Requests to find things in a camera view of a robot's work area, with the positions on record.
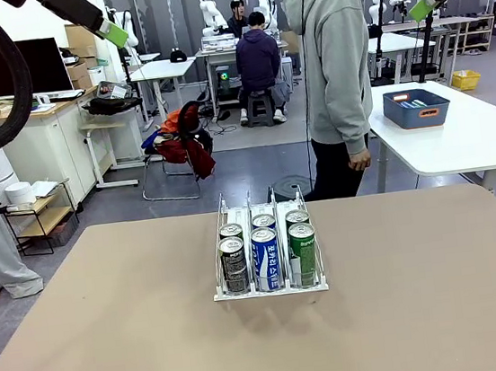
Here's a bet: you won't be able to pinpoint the blue storage bin orange handles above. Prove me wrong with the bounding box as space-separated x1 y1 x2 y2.
381 84 453 133

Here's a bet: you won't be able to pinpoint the grey-sleeved right forearm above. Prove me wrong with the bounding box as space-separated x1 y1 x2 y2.
331 89 373 157

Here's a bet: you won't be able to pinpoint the person's right hand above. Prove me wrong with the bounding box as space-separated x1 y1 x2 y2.
346 146 375 174

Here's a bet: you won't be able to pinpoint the cardboard box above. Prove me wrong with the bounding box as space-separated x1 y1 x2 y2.
64 21 99 62
65 59 94 92

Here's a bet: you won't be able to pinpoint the wooden shelf rack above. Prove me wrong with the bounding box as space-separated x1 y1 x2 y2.
448 13 496 57

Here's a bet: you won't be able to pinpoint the black computer monitor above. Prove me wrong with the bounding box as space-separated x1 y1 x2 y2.
0 34 75 100

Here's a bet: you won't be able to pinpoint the black tripod stand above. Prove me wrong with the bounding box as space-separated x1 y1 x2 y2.
410 8 444 84
360 0 399 88

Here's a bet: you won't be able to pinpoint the clear plastic package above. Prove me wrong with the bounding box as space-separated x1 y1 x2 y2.
94 77 134 102

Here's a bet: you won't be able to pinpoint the long white background table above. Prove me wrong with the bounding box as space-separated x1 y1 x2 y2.
363 14 463 94

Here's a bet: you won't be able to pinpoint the black bag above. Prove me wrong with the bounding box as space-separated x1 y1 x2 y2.
81 92 145 119

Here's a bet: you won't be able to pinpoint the white background desk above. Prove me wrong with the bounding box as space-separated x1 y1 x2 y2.
128 55 205 128

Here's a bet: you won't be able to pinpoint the yellow plastic crate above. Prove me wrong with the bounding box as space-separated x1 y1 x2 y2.
449 67 483 93

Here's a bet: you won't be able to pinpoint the white adjustable side table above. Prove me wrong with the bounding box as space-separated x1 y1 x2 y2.
78 118 140 191

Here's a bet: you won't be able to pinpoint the white cabinet wooden top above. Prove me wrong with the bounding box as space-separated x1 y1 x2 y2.
0 80 142 216

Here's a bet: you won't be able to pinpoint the person in grey hoodie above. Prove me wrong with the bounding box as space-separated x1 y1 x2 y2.
281 0 406 204

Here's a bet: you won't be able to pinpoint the background workbench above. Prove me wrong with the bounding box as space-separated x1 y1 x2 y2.
193 26 297 110

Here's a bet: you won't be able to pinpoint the black-haired background person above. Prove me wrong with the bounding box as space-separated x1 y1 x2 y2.
225 0 252 35

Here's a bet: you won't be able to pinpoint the seated person dark hoodie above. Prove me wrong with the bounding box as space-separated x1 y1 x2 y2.
226 8 291 128

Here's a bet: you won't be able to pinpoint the small white cylinder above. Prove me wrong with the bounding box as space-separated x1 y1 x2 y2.
3 179 39 208

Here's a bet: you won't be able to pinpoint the grey stool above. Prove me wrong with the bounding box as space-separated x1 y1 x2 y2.
244 91 277 130

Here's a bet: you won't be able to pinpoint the black Pepsi can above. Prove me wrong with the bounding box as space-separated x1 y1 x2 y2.
217 221 245 244
217 234 252 296

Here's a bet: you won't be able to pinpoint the black round floor disc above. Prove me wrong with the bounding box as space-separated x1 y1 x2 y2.
270 172 316 204

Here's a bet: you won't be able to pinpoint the green Sprite can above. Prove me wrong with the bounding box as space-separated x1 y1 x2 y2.
286 220 323 290
283 207 312 230

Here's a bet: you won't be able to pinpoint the metal frame chair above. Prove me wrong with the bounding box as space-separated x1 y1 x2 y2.
137 144 221 207

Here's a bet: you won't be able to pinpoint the black wire shelf wooden boards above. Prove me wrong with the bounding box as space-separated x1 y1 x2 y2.
0 177 83 261

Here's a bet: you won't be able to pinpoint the white wire can dispenser rack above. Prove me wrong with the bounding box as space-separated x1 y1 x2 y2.
200 180 330 306

